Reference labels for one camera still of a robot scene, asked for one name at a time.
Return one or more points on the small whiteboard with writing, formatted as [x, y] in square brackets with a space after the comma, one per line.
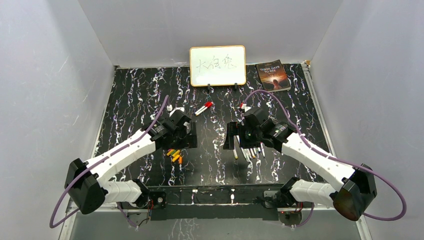
[217, 65]

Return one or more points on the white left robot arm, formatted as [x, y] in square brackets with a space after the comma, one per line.
[89, 183]

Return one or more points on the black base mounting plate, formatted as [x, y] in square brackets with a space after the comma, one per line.
[240, 201]

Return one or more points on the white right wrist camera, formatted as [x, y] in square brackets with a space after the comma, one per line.
[243, 108]

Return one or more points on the aluminium frame rail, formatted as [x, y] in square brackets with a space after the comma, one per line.
[89, 199]

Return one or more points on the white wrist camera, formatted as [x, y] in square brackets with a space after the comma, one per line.
[171, 109]
[243, 108]

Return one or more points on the dark paperback book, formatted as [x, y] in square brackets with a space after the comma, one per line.
[273, 76]

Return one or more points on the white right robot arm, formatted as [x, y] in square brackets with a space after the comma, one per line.
[348, 189]

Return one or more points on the red cap marker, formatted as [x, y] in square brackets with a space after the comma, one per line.
[203, 108]

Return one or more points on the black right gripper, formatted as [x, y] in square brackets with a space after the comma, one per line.
[233, 129]

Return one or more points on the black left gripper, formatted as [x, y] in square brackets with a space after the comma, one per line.
[188, 141]

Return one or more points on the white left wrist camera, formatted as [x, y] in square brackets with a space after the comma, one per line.
[171, 109]

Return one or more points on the yellow pen cap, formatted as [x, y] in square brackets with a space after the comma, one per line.
[177, 152]
[175, 158]

